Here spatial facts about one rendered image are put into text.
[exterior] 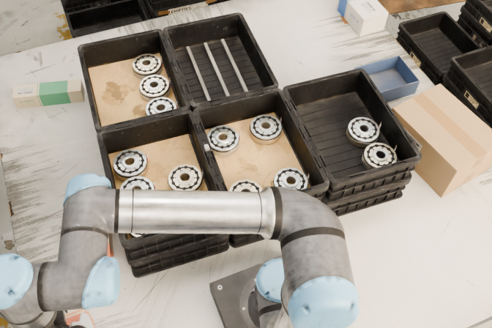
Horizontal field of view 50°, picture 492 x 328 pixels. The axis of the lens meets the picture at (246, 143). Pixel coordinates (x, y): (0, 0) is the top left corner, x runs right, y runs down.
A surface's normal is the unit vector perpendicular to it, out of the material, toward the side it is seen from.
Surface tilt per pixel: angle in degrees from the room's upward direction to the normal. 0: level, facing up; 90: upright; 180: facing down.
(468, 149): 0
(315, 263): 13
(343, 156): 0
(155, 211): 30
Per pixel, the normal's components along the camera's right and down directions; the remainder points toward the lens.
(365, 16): 0.02, -0.61
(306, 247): -0.36, -0.49
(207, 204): 0.22, -0.45
